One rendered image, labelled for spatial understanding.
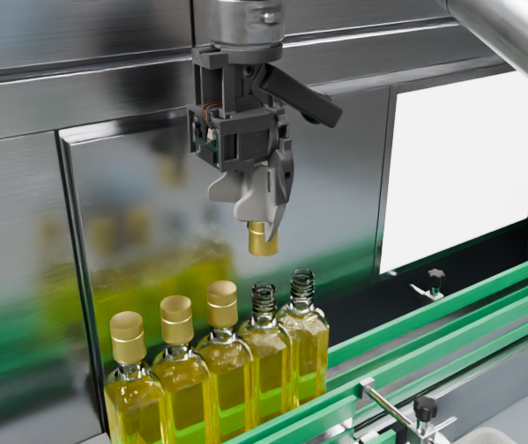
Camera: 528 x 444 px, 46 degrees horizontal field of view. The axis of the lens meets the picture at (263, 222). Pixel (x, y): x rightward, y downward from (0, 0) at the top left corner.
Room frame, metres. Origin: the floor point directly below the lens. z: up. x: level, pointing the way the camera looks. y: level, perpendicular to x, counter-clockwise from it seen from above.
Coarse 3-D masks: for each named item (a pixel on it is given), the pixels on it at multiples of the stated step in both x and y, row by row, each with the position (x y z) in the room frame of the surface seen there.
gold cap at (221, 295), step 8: (224, 280) 0.61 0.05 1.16; (208, 288) 0.59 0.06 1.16; (216, 288) 0.59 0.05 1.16; (224, 288) 0.59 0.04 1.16; (232, 288) 0.59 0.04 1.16; (208, 296) 0.58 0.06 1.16; (216, 296) 0.58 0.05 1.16; (224, 296) 0.58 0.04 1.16; (232, 296) 0.58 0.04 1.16; (208, 304) 0.59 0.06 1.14; (216, 304) 0.58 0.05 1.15; (224, 304) 0.58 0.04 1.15; (232, 304) 0.58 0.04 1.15; (208, 312) 0.59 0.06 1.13; (216, 312) 0.58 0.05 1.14; (224, 312) 0.58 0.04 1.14; (232, 312) 0.58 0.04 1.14; (208, 320) 0.59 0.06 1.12; (216, 320) 0.58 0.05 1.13; (224, 320) 0.58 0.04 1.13; (232, 320) 0.58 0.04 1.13; (224, 328) 0.58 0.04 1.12
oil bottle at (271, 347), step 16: (256, 336) 0.60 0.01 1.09; (272, 336) 0.60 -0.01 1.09; (288, 336) 0.61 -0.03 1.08; (256, 352) 0.59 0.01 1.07; (272, 352) 0.60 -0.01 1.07; (288, 352) 0.61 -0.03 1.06; (256, 368) 0.59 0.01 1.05; (272, 368) 0.60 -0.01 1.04; (288, 368) 0.61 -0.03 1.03; (256, 384) 0.59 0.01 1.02; (272, 384) 0.60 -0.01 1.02; (288, 384) 0.61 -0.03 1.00; (256, 400) 0.59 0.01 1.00; (272, 400) 0.60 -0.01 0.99; (288, 400) 0.61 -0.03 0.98; (256, 416) 0.59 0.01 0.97; (272, 416) 0.60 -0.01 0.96
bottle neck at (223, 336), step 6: (234, 324) 0.59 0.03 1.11; (216, 330) 0.58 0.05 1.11; (222, 330) 0.58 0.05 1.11; (228, 330) 0.58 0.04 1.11; (234, 330) 0.59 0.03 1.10; (216, 336) 0.58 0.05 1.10; (222, 336) 0.58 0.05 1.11; (228, 336) 0.58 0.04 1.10; (234, 336) 0.59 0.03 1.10; (216, 342) 0.58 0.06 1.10; (222, 342) 0.58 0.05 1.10; (228, 342) 0.58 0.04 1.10
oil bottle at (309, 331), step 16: (288, 304) 0.67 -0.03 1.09; (288, 320) 0.64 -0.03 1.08; (304, 320) 0.63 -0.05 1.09; (320, 320) 0.64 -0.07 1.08; (304, 336) 0.62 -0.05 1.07; (320, 336) 0.64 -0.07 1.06; (304, 352) 0.63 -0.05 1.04; (320, 352) 0.64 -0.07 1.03; (304, 368) 0.63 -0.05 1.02; (320, 368) 0.64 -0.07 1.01; (304, 384) 0.63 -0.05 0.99; (320, 384) 0.64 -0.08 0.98; (304, 400) 0.63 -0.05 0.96
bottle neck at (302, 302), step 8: (296, 272) 0.66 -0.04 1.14; (304, 272) 0.67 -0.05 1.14; (312, 272) 0.66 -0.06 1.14; (296, 280) 0.64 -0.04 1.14; (304, 280) 0.64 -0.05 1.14; (312, 280) 0.65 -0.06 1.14; (296, 288) 0.64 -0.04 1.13; (304, 288) 0.64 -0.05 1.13; (312, 288) 0.65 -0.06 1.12; (296, 296) 0.64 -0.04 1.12; (304, 296) 0.64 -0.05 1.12; (312, 296) 0.65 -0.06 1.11; (296, 304) 0.64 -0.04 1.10; (304, 304) 0.64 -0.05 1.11; (312, 304) 0.65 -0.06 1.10; (304, 312) 0.64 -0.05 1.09
